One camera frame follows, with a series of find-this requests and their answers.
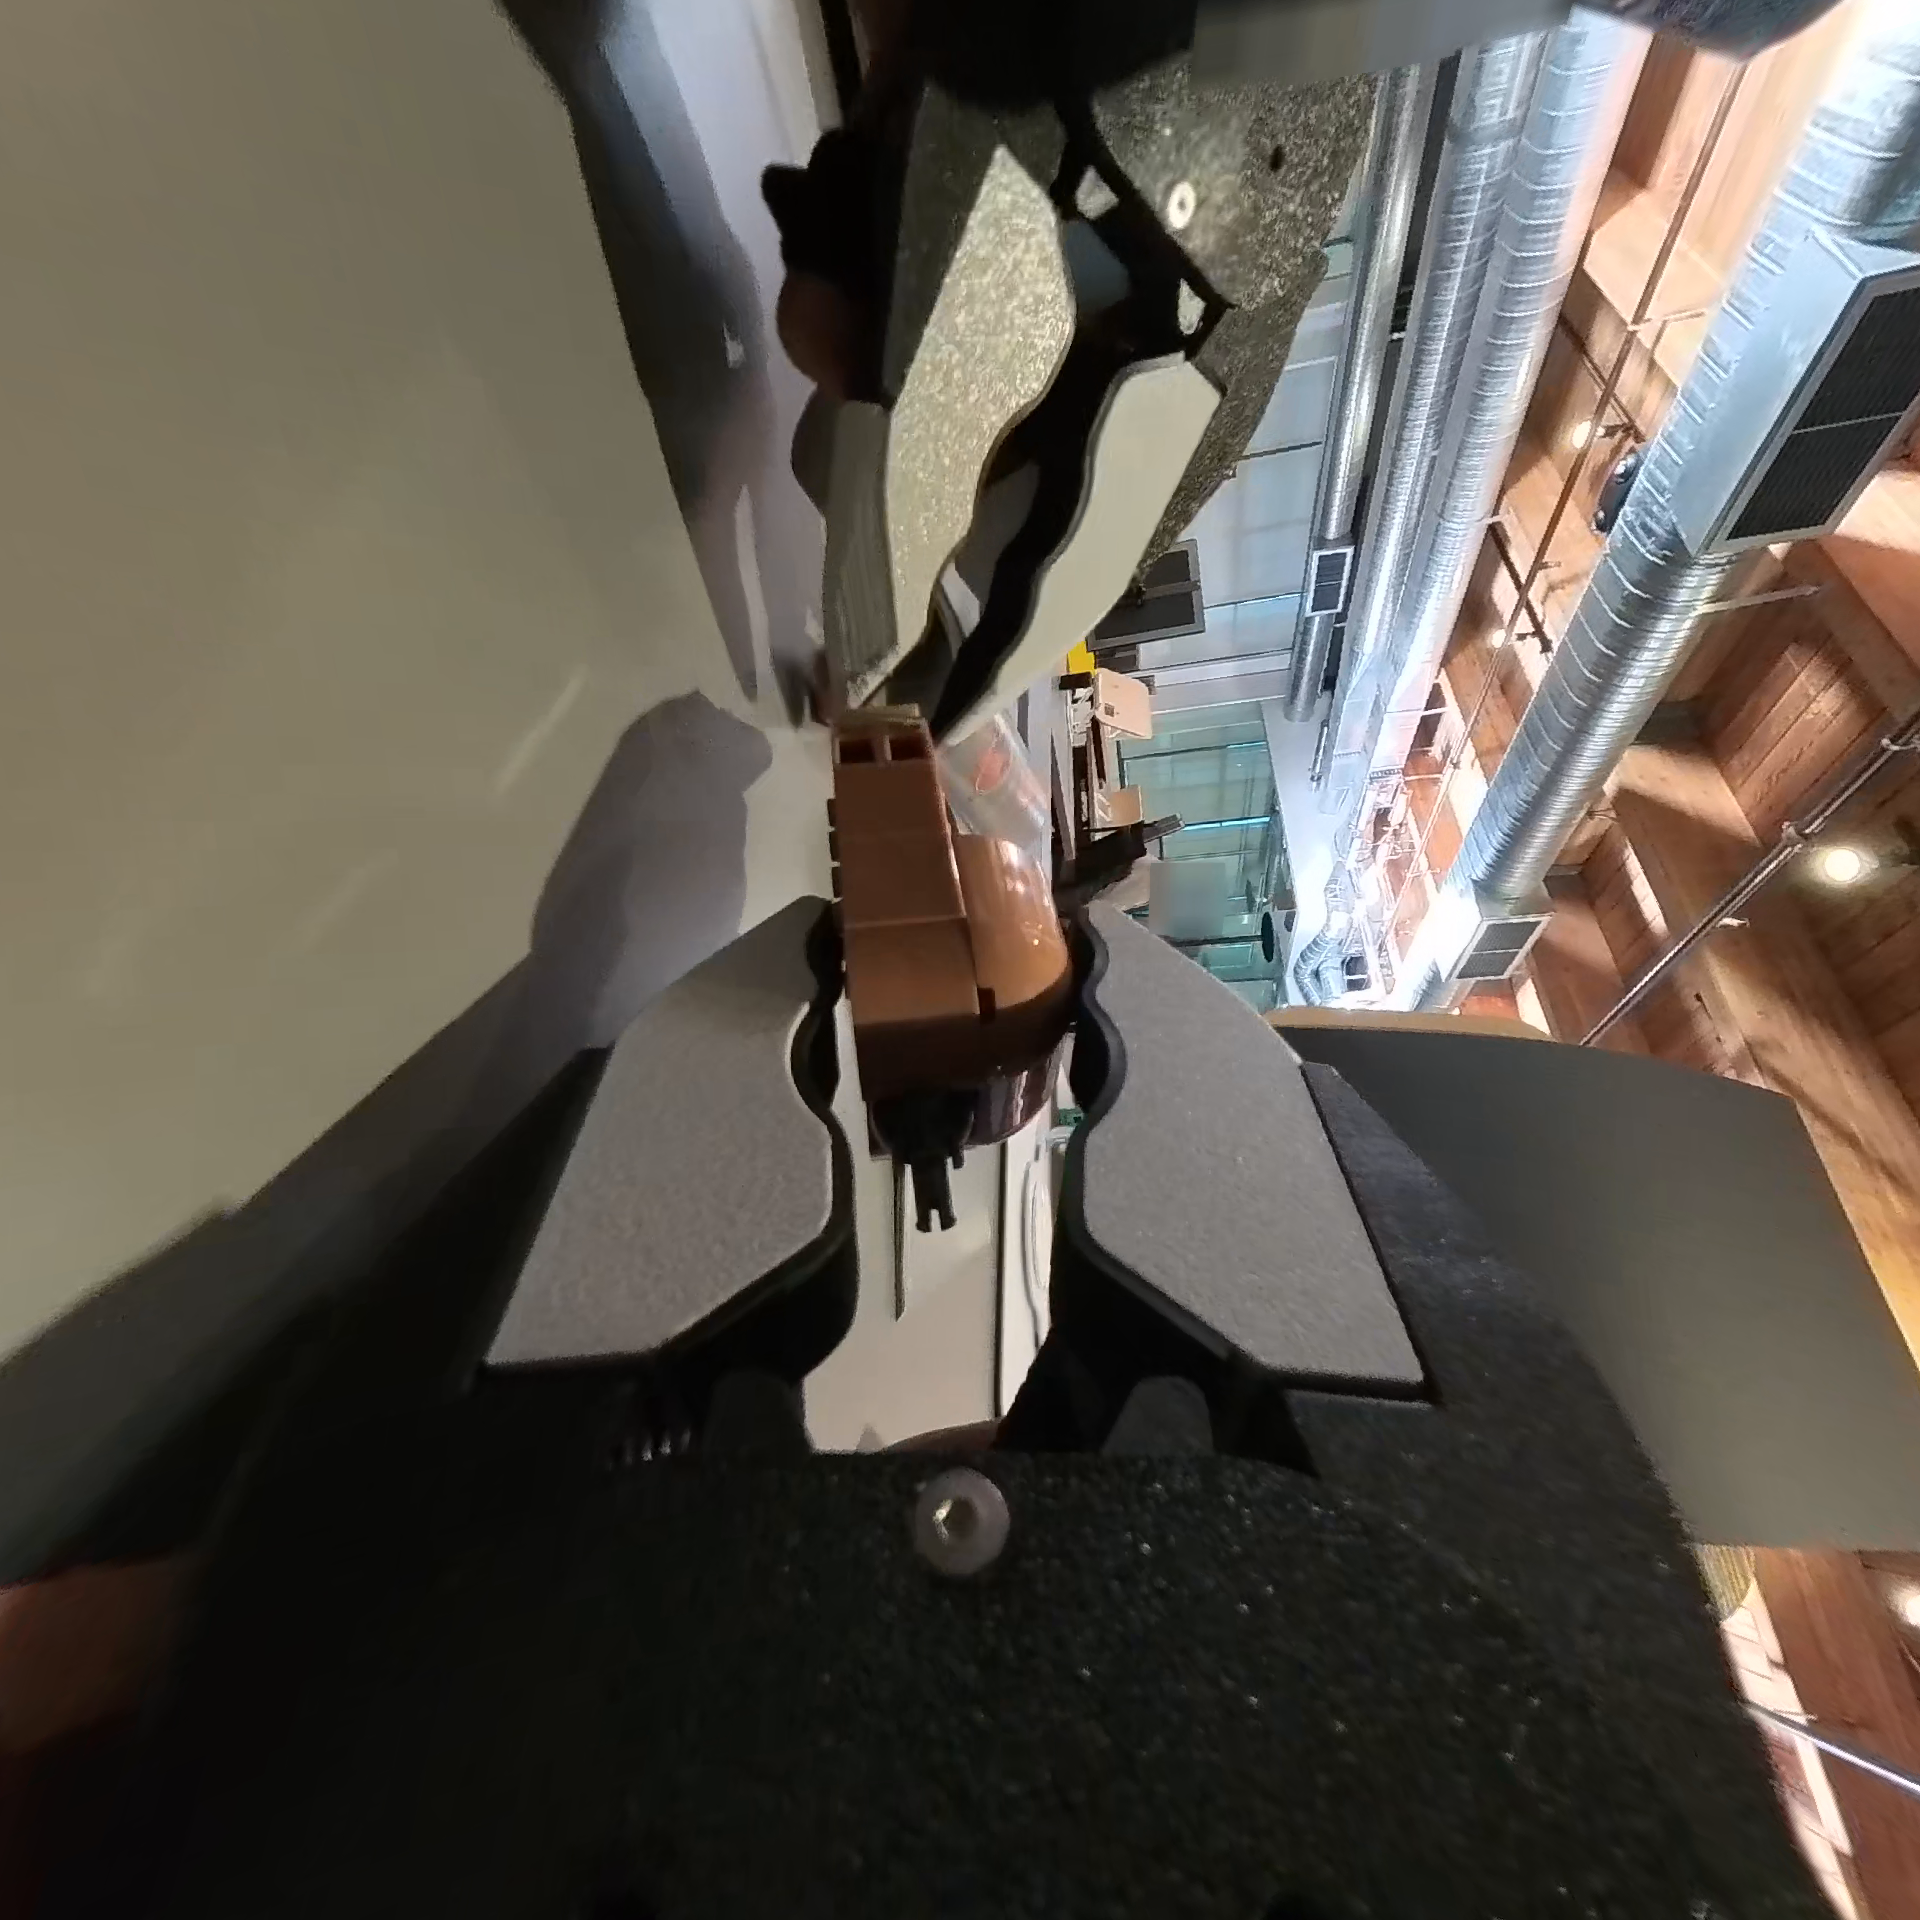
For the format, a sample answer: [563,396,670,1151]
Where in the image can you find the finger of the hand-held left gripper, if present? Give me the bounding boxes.
[929,356,1228,735]
[822,86,1081,711]

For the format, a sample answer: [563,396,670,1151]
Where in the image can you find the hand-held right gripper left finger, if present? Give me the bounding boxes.
[479,900,860,1373]

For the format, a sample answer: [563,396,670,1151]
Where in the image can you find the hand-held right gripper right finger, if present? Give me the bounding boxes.
[1043,900,1427,1404]

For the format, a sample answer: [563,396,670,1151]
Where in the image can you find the brown brick vehicle model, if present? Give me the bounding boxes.
[825,696,1078,1239]

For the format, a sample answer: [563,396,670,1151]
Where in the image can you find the desk monitor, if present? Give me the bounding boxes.
[1265,1008,1895,1553]

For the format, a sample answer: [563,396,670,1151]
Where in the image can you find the grey desk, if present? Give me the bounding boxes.
[0,0,1051,1592]

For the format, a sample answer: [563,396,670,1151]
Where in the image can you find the person's left hand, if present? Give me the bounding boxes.
[777,273,860,380]

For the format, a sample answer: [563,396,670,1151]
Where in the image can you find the ceiling metal rod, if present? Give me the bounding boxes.
[1582,711,1920,1051]

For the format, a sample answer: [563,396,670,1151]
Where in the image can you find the slim silver spiral duct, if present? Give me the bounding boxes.
[1311,23,1644,721]

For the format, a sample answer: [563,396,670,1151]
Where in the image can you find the large silver spiral duct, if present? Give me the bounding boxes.
[1430,45,1920,910]

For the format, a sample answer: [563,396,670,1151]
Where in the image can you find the duct vent grille box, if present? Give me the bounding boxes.
[1708,267,1920,559]

